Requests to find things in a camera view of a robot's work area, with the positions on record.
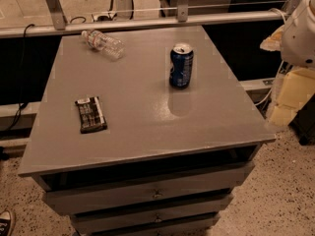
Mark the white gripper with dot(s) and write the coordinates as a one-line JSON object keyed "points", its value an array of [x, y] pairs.
{"points": [[300, 38]]}

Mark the black rxbar chocolate bar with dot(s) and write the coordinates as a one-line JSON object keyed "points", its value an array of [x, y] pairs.
{"points": [[91, 117]]}

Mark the blue pepsi can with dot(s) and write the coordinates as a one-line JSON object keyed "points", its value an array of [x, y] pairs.
{"points": [[181, 58]]}

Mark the top grey drawer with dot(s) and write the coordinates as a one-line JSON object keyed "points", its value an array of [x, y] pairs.
{"points": [[155, 188]]}

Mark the grey drawer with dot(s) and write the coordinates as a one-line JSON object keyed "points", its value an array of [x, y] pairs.
{"points": [[150, 213], [192, 222], [155, 188]]}

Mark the grey drawer cabinet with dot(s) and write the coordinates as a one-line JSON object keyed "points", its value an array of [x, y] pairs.
{"points": [[152, 128]]}

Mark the middle grey drawer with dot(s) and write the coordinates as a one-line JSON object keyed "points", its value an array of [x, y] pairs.
{"points": [[150, 213]]}

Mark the clear plastic water bottle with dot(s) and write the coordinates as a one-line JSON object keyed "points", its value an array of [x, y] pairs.
{"points": [[108, 46]]}

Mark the white power strip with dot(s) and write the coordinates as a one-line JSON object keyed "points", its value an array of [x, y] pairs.
{"points": [[103, 17]]}

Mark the bottom grey drawer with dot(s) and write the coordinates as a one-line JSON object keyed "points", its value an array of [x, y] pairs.
{"points": [[192, 222]]}

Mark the black sneaker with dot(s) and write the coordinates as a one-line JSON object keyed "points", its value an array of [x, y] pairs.
{"points": [[7, 223]]}

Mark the metal guard rail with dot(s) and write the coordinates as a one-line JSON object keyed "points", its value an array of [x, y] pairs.
{"points": [[61, 17]]}

